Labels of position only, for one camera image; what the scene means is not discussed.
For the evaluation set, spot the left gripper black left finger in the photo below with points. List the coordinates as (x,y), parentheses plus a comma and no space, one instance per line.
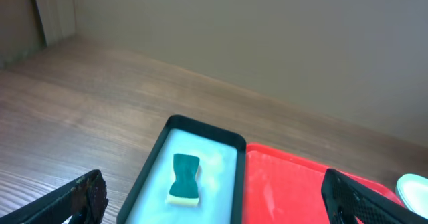
(82,200)

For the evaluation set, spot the white plate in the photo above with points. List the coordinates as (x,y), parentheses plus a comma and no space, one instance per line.
(412,190)

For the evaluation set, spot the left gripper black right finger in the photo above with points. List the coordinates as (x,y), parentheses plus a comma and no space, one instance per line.
(349,202)

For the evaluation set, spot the black tray with grey liner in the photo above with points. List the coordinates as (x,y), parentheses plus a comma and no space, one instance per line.
(220,176)

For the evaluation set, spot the green and yellow sponge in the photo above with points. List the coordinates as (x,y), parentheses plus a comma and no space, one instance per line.
(184,189)

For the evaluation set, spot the red plastic tray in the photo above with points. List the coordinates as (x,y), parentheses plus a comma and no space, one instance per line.
(282,188)

